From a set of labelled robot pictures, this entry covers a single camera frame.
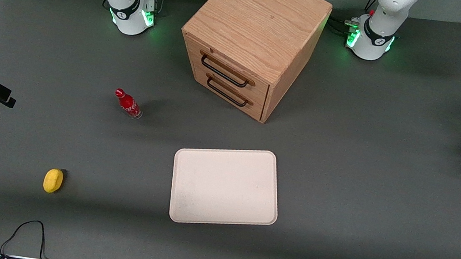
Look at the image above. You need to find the black left base cable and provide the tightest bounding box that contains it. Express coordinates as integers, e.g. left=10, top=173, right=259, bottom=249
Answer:
left=327, top=16, right=359, bottom=38

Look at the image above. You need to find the black metal drawer handle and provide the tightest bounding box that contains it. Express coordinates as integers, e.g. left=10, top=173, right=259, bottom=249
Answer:
left=198, top=53, right=253, bottom=89
left=204, top=77, right=251, bottom=108

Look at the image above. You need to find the yellow lemon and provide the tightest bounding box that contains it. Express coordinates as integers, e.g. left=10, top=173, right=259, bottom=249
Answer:
left=42, top=167, right=65, bottom=195

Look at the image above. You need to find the wooden drawer cabinet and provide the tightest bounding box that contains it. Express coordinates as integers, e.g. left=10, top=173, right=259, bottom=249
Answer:
left=170, top=0, right=334, bottom=131

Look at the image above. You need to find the wooden drawer front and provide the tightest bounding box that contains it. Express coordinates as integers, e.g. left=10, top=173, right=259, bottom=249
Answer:
left=178, top=36, right=276, bottom=104
left=188, top=65, right=271, bottom=123

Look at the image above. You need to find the beige plastic tray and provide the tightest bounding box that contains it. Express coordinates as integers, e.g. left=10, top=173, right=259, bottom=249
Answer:
left=166, top=139, right=286, bottom=236

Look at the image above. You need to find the black looped table cable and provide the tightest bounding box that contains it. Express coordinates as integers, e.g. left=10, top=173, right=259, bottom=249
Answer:
left=0, top=216, right=50, bottom=259

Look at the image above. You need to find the red cola bottle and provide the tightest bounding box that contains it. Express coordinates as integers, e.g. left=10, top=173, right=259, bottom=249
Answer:
left=112, top=88, right=146, bottom=121

